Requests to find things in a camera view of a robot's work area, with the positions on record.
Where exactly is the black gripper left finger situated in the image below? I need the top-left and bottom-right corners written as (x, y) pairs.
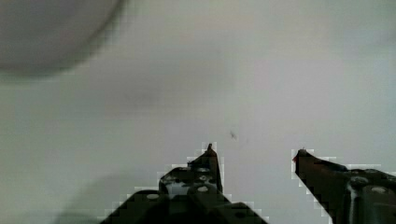
top-left (100, 146), bottom-right (268, 224)

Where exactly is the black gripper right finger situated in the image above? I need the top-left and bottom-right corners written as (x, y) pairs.
top-left (293, 149), bottom-right (396, 224)

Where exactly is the grey round plate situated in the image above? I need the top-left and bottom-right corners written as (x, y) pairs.
top-left (0, 0), bottom-right (126, 74)

